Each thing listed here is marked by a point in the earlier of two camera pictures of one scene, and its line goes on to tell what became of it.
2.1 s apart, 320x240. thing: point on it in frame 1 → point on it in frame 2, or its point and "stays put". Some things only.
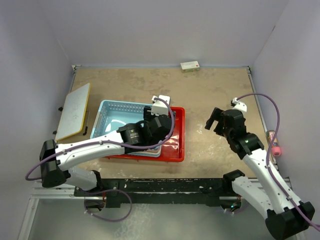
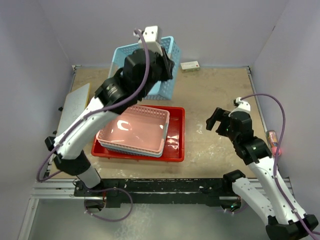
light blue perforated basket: x=111 y=115 → x=163 y=90
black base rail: x=122 y=192 stays put
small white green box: x=191 y=66 stays put
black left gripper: x=148 y=116 → x=168 y=73
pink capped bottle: x=276 y=150 stays put
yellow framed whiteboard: x=72 y=119 stays put
